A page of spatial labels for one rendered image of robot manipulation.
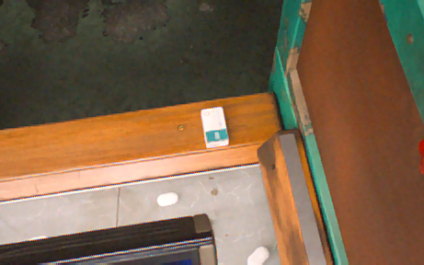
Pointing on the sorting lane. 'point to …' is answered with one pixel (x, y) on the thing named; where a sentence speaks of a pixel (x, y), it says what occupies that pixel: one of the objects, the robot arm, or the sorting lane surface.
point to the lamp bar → (115, 246)
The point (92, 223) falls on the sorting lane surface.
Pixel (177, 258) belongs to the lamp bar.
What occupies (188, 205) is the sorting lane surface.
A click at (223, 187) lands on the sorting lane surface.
